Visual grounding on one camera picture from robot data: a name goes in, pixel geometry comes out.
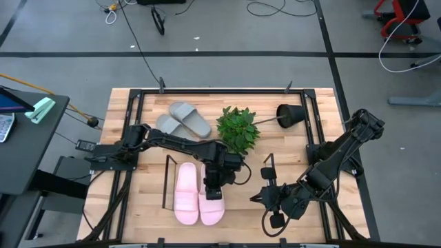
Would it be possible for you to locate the black strap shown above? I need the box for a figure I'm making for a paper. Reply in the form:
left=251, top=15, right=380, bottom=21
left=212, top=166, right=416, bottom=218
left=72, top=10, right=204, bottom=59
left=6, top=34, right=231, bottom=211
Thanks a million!
left=150, top=6, right=166, bottom=37

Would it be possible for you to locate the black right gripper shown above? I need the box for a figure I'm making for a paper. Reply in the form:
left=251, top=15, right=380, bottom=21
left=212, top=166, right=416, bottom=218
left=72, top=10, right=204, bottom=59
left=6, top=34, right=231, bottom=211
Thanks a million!
left=249, top=183, right=313, bottom=220

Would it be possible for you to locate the dark grey box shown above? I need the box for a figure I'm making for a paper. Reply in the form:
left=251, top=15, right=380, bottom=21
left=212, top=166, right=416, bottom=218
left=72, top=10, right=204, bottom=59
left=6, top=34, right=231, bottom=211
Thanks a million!
left=53, top=155, right=92, bottom=182

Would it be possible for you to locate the white floor cable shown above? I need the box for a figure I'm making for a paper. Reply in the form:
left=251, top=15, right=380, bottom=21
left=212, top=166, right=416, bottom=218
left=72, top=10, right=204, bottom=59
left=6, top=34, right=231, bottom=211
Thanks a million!
left=378, top=0, right=441, bottom=74

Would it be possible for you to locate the black floor box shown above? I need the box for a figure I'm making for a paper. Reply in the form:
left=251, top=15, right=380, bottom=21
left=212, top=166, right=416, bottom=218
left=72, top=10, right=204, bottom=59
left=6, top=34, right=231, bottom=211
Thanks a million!
left=136, top=0, right=187, bottom=6

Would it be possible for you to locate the grey calculator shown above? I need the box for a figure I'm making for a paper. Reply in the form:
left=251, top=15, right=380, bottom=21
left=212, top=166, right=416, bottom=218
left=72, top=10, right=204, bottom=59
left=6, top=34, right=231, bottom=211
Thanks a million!
left=0, top=112, right=17, bottom=143

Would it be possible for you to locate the long black floor cable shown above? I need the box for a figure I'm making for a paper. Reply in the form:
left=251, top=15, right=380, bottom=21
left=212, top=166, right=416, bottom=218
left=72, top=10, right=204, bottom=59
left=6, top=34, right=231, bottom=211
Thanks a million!
left=118, top=0, right=163, bottom=85

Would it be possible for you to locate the grey table leg foot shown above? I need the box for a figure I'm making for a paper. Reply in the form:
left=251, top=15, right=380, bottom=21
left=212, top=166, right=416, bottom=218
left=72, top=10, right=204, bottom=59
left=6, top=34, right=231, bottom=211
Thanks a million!
left=388, top=53, right=441, bottom=107

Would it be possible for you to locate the looped black floor cable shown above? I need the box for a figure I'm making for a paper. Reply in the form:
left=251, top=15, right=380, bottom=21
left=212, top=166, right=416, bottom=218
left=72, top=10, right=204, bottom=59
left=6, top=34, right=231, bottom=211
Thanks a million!
left=246, top=0, right=318, bottom=17

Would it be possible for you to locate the black aluminium table frame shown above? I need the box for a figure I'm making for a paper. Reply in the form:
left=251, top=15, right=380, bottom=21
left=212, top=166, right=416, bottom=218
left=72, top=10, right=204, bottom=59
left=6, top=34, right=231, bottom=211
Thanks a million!
left=77, top=77, right=371, bottom=248

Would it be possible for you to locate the black power adapter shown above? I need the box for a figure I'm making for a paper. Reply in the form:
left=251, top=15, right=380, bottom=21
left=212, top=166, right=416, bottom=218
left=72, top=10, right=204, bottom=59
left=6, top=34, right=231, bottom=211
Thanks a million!
left=74, top=139, right=96, bottom=152

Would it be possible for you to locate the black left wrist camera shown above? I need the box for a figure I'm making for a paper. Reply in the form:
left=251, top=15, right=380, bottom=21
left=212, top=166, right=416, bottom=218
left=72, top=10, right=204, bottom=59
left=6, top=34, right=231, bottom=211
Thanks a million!
left=223, top=153, right=246, bottom=172

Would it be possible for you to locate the pink slide sandal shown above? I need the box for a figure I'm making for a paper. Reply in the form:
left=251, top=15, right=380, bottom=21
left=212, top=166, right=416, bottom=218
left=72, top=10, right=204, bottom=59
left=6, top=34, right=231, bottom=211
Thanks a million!
left=173, top=162, right=200, bottom=226
left=198, top=164, right=226, bottom=227

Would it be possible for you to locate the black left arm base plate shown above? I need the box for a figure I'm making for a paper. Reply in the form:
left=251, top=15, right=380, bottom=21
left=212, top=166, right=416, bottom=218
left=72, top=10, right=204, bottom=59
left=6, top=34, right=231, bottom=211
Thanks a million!
left=90, top=143, right=139, bottom=172

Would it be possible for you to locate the white cable yellow plug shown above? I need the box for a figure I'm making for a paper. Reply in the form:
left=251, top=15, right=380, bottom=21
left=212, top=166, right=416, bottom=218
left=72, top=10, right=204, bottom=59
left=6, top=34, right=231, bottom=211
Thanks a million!
left=94, top=0, right=139, bottom=25

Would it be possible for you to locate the black desk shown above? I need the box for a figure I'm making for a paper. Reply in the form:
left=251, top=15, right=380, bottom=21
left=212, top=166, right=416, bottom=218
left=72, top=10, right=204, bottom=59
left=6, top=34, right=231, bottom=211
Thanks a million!
left=0, top=85, right=71, bottom=196

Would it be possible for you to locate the green plant with black pot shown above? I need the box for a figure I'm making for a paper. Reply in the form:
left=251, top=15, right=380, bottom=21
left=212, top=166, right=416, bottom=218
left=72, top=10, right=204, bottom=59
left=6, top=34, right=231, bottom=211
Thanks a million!
left=216, top=103, right=307, bottom=156

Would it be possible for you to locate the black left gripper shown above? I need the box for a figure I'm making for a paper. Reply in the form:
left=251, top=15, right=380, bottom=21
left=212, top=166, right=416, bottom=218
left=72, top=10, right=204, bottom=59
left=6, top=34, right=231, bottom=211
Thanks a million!
left=205, top=158, right=239, bottom=201

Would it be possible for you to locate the mint green stapler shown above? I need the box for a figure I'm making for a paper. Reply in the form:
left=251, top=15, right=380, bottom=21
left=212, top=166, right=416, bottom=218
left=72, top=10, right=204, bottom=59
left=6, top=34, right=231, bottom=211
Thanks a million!
left=24, top=96, right=57, bottom=125

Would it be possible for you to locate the red and black cart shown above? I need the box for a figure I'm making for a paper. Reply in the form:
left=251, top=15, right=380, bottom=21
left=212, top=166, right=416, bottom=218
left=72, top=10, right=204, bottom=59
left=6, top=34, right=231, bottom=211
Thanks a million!
left=373, top=0, right=431, bottom=45

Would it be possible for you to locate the black tablet blue screen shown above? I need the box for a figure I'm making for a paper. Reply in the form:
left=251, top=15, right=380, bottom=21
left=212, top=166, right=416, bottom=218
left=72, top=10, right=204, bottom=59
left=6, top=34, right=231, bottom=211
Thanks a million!
left=0, top=85, right=35, bottom=114

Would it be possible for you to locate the wooden shelf black wire frame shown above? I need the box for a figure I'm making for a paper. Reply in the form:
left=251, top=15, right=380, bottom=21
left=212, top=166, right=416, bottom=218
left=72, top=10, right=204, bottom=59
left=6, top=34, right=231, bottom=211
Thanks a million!
left=161, top=153, right=280, bottom=211

